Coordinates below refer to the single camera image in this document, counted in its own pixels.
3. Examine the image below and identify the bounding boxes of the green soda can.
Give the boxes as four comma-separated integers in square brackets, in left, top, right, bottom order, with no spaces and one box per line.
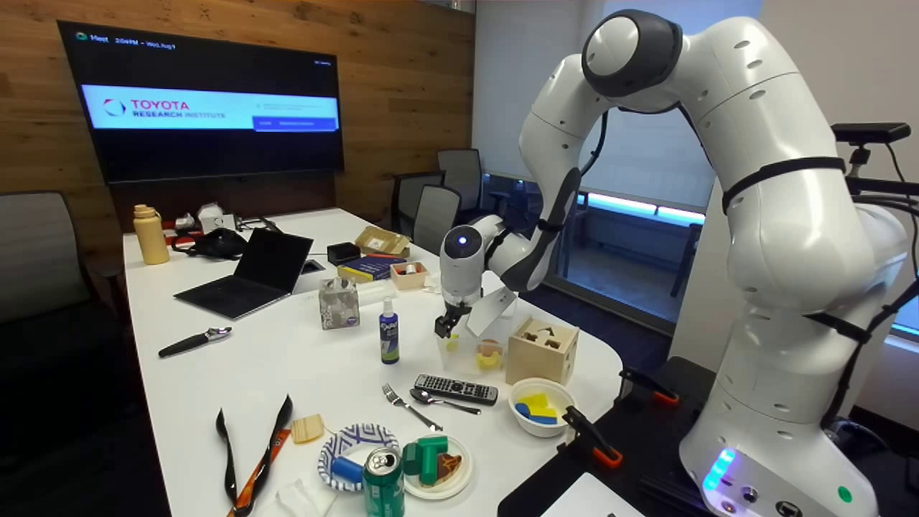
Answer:
[365,447,405,517]

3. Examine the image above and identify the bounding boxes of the white plate with green blocks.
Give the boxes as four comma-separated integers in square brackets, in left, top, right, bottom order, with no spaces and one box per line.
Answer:
[401,434,474,502]

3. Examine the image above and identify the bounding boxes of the blue patterned paper plate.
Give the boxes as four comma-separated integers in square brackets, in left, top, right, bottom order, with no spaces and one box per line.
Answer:
[315,423,399,493]

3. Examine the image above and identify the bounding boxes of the clear plastic container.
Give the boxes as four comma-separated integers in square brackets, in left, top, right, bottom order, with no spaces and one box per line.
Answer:
[438,325,503,377]

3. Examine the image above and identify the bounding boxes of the white bowl with blocks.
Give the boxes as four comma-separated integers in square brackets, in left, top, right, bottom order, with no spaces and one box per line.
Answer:
[509,377,570,436]

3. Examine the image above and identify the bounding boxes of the black orange clamp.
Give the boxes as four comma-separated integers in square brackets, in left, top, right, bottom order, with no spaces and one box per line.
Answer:
[562,406,622,472]

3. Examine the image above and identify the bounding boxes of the patterned tissue box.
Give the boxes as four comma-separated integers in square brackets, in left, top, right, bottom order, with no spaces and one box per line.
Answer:
[319,279,359,330]

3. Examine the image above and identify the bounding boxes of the small wooden block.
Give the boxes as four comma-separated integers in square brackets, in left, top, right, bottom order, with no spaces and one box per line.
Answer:
[290,414,325,446]

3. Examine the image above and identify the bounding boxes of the crumpled white tissue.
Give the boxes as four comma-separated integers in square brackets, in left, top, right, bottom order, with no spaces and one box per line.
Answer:
[275,476,336,517]

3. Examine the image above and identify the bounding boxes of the wooden shape sorter box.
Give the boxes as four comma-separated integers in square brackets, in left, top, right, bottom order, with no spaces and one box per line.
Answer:
[504,318,580,381]

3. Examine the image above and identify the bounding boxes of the tan bottle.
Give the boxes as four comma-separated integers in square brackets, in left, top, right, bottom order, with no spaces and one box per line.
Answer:
[131,203,170,265]

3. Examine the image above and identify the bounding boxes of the black orange lanyard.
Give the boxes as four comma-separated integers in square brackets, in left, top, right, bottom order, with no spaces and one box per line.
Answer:
[211,393,296,517]

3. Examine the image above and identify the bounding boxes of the black marker pen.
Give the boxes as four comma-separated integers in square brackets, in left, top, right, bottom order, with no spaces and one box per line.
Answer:
[157,328,231,358]

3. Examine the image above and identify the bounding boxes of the grey office chair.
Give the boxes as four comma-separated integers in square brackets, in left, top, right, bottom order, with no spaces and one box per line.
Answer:
[414,187,460,253]

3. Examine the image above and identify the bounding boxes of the wall tv screen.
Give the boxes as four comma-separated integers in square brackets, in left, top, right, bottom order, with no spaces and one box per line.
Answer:
[56,21,345,183]

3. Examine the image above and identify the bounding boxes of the silver spoon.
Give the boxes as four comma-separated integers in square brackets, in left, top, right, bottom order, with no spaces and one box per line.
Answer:
[411,388,478,414]

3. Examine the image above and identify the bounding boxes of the silver fork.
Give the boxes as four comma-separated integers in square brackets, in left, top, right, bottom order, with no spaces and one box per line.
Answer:
[382,384,445,430]

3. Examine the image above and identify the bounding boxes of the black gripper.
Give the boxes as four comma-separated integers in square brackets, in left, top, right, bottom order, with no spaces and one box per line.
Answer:
[434,302,470,340]

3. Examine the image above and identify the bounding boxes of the blue spray bottle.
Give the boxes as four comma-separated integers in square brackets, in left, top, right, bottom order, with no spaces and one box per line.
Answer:
[378,302,399,364]

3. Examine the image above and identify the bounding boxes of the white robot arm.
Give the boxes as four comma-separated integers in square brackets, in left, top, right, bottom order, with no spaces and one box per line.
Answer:
[434,9,906,517]

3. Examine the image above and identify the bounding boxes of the black tv remote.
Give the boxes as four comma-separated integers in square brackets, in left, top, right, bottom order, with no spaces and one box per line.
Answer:
[414,374,500,406]

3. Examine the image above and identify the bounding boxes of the black laptop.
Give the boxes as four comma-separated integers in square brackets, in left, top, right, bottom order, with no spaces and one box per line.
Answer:
[177,229,313,318]

